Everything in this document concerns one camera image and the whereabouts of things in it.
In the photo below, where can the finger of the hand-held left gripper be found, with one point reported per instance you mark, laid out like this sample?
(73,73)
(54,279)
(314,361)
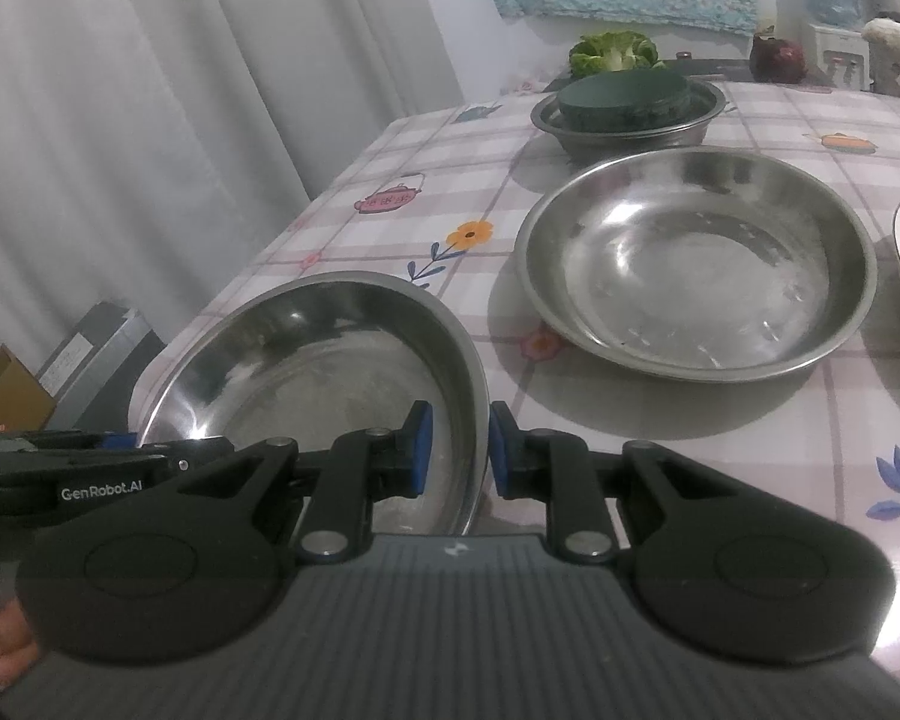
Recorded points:
(82,441)

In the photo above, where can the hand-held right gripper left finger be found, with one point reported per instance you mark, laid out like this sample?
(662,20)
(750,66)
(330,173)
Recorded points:
(420,450)

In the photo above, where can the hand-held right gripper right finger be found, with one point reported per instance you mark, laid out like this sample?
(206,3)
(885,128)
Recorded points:
(499,454)

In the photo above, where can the shallow steel plate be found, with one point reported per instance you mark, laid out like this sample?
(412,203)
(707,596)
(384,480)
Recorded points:
(307,367)

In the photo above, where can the large deep steel plate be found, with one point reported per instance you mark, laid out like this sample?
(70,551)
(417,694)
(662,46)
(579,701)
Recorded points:
(690,277)

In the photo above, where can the green ceramic bowl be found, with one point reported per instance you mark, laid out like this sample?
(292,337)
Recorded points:
(622,101)

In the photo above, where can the person's left hand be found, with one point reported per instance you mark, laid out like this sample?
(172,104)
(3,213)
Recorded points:
(0,645)

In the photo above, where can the grey flat box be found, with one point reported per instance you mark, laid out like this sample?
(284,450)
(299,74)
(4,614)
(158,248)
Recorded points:
(97,360)

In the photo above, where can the brown cardboard box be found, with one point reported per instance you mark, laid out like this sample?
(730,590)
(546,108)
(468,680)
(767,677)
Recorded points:
(11,394)

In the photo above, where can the white curtain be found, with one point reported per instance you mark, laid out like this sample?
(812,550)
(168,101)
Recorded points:
(157,127)

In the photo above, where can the green broccoli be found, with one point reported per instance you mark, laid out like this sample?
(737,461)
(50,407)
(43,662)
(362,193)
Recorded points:
(615,52)

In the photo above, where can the red onion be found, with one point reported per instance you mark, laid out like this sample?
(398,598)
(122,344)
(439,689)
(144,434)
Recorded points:
(778,58)

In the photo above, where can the white water dispenser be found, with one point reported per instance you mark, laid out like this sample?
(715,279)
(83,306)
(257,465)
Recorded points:
(840,52)

